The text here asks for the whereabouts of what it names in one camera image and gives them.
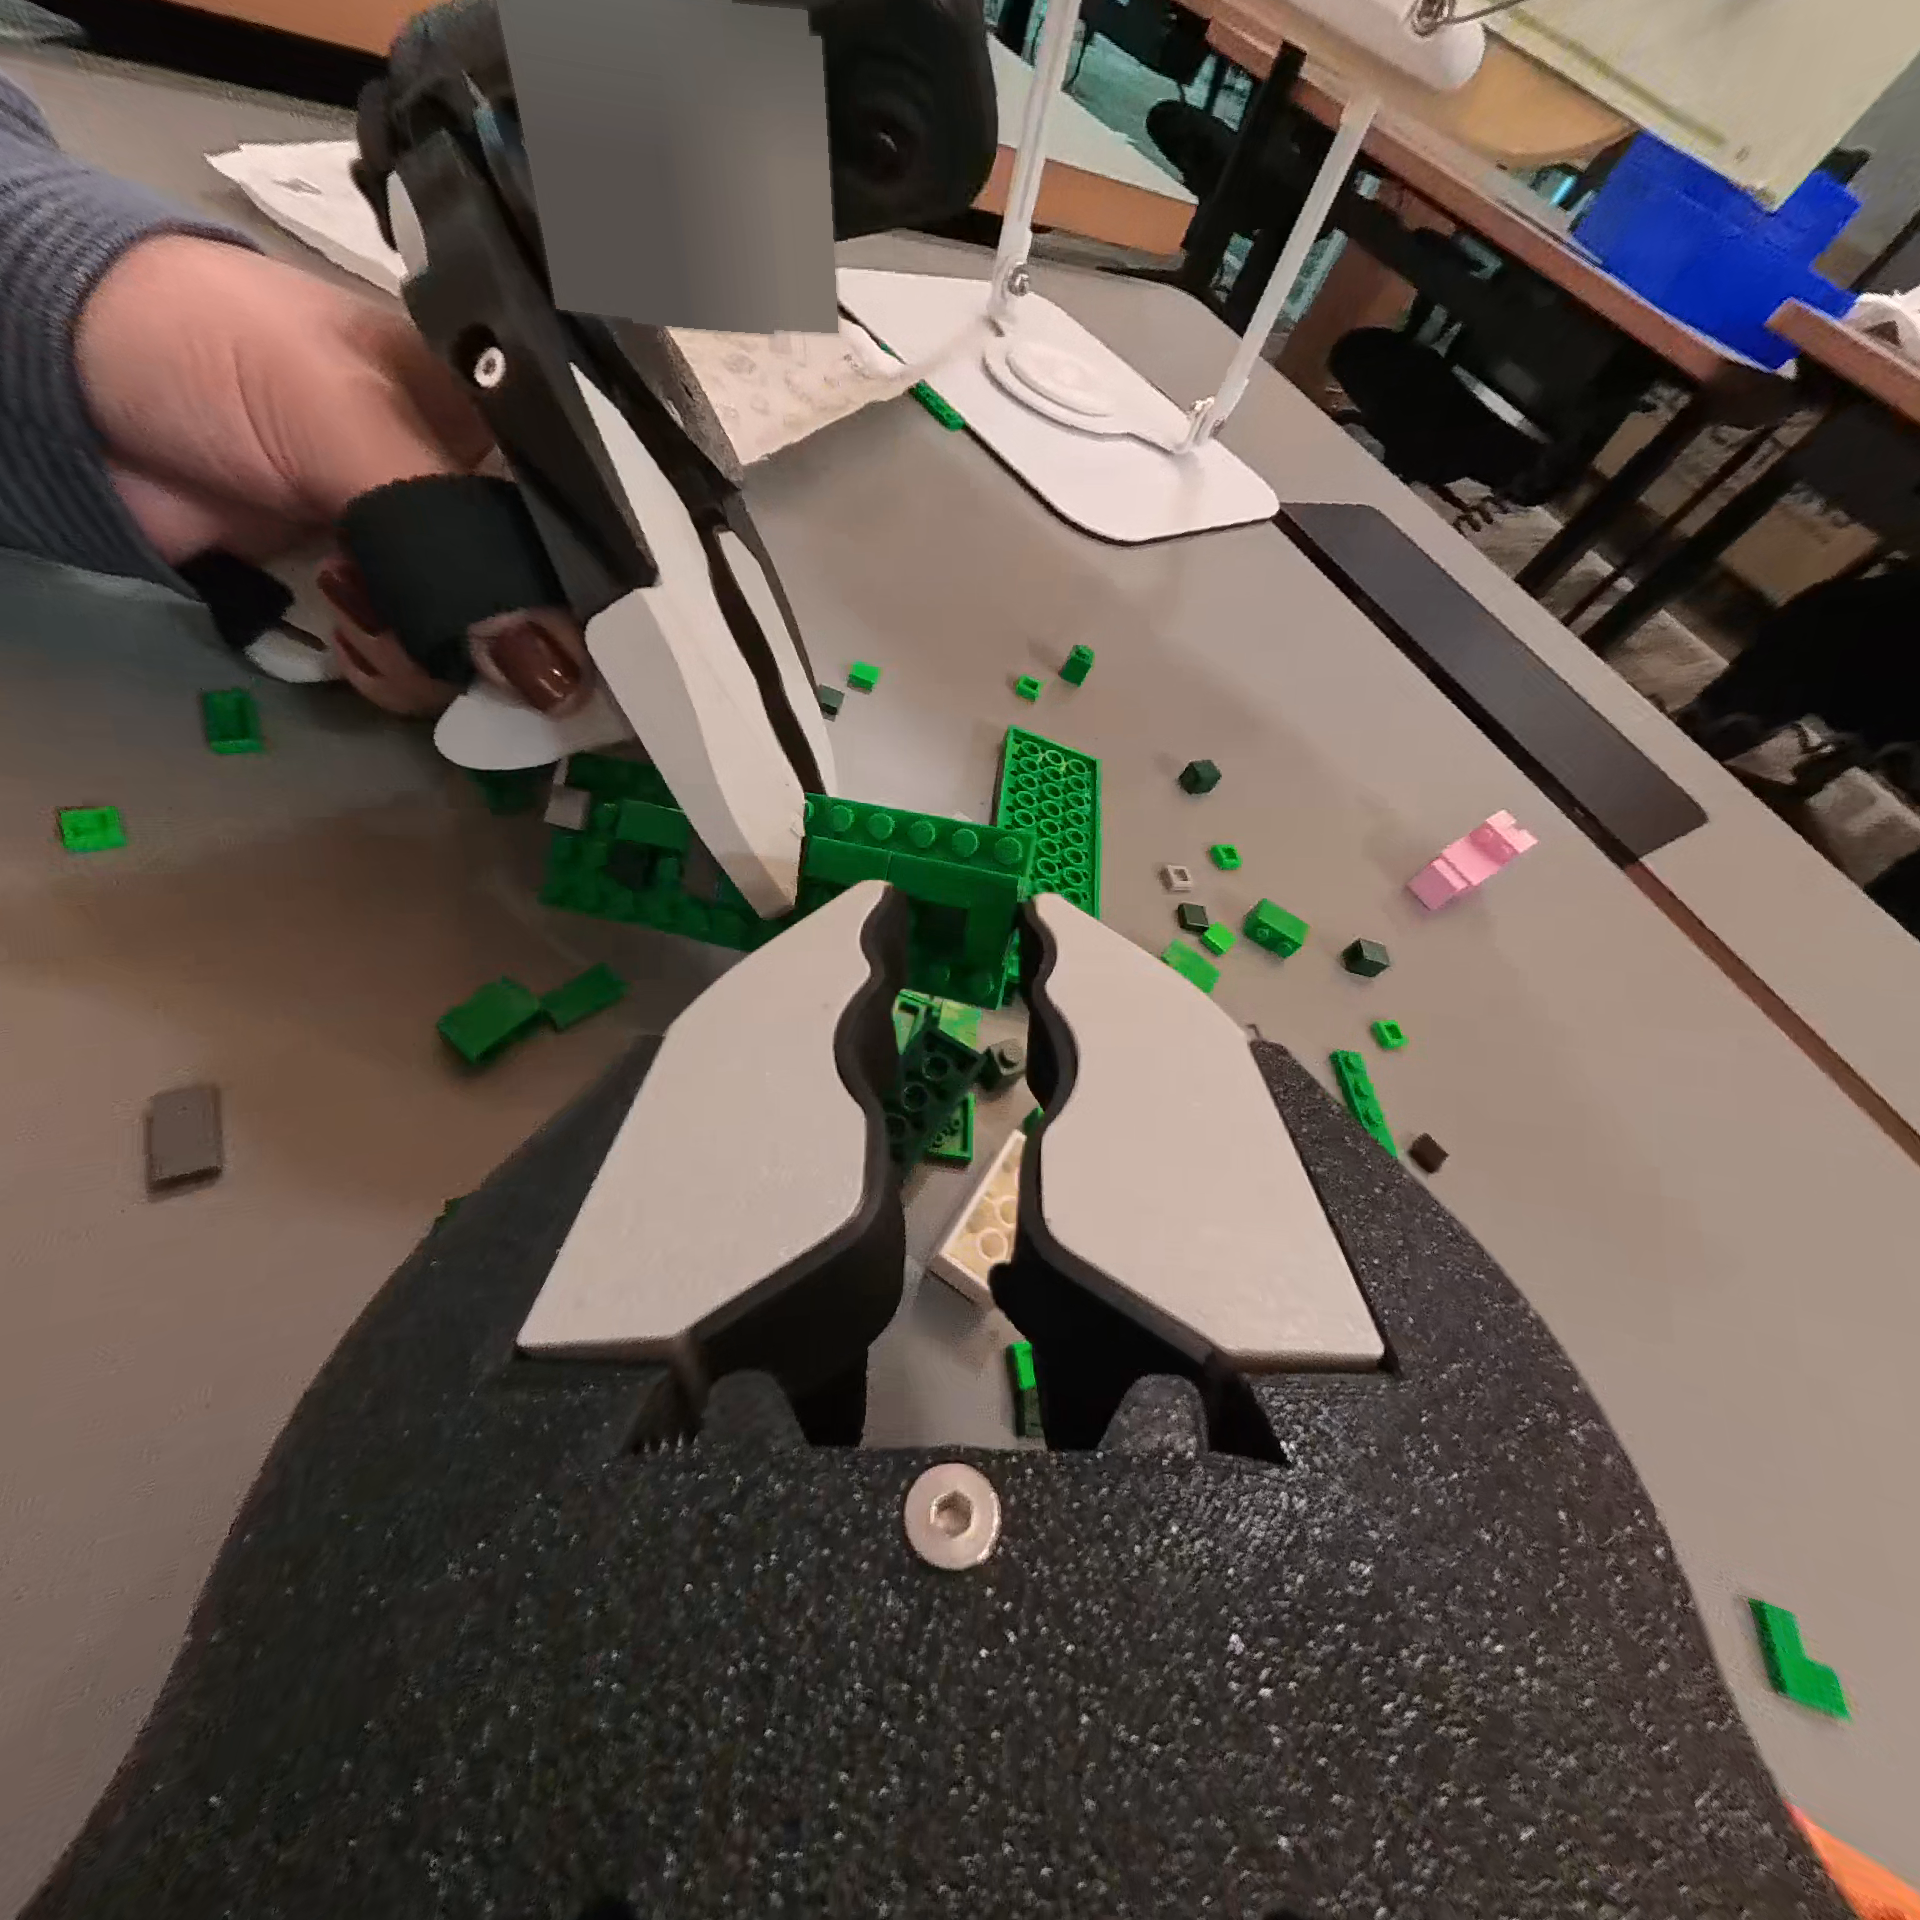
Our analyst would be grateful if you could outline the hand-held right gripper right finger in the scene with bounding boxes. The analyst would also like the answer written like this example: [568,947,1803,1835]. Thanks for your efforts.
[993,892,1388,1453]

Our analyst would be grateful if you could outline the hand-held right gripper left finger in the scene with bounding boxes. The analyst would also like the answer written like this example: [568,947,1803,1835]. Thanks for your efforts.
[514,882,913,1447]

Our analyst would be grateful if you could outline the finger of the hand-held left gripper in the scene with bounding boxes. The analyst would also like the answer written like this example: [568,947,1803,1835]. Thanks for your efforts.
[702,522,840,820]
[584,587,805,920]

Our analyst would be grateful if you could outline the green brick baseplate assembly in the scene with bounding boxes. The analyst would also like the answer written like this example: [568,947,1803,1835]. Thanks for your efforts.
[537,747,1041,1009]

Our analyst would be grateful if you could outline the grey desk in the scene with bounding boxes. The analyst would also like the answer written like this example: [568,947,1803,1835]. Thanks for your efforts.
[0,44,1920,1920]

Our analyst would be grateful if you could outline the person's left hand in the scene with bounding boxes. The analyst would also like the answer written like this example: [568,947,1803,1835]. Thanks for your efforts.
[71,237,591,716]

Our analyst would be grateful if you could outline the long thin green plate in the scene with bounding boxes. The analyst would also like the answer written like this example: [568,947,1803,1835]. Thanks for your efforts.
[1329,1048,1401,1159]

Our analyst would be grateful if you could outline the white studded plate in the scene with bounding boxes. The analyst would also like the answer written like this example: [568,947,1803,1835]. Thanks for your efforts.
[926,1129,1032,1305]

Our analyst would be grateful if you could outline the scattered small toy bricks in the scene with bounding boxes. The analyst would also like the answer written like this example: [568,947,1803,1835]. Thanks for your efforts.
[52,643,1452,1441]

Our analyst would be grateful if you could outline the pink brick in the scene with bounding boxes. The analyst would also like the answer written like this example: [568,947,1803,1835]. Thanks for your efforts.
[1405,811,1543,914]

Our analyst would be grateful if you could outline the white lamp stand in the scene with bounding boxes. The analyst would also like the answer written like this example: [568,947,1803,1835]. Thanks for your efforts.
[831,0,1490,544]

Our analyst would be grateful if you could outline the grey flat tile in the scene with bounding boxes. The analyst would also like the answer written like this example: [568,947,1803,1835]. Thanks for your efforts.
[144,1081,228,1195]

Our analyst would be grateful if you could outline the wood-edged table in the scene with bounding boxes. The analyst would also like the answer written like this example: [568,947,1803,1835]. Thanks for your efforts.
[971,82,1205,261]

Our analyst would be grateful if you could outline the black office chair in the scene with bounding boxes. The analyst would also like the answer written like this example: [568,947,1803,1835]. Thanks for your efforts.
[1327,323,1556,505]
[1693,562,1920,775]

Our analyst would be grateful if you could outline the green L-shaped plate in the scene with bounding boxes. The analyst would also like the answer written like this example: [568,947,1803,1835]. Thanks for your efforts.
[1748,1598,1854,1720]

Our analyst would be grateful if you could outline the long brown table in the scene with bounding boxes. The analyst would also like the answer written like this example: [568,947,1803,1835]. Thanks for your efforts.
[1177,0,1809,396]

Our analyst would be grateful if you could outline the orange object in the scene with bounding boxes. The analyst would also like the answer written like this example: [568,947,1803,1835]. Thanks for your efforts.
[1789,1804,1920,1920]

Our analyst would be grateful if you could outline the large blue storage bin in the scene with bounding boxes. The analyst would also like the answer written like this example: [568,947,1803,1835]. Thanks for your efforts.
[1571,131,1866,372]

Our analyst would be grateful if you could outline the cluttered brown table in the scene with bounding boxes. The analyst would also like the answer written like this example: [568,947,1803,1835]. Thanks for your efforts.
[1765,291,1920,396]

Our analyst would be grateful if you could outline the black desk cable flap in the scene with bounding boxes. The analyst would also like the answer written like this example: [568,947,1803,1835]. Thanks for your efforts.
[1279,499,1712,869]

